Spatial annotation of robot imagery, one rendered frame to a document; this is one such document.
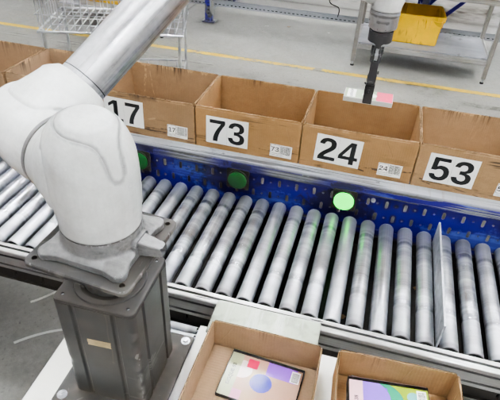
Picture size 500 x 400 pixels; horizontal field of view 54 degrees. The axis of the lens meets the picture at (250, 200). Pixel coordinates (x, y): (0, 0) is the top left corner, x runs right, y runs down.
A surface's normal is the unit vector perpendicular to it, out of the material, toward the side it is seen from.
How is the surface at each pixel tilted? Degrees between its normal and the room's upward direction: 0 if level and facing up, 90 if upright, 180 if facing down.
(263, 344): 89
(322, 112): 90
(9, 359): 0
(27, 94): 29
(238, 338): 89
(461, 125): 90
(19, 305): 0
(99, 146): 66
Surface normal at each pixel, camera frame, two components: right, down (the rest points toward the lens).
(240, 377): 0.04, -0.80
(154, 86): -0.26, 0.56
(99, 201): 0.35, 0.55
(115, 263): 0.18, -0.62
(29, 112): -0.09, -0.60
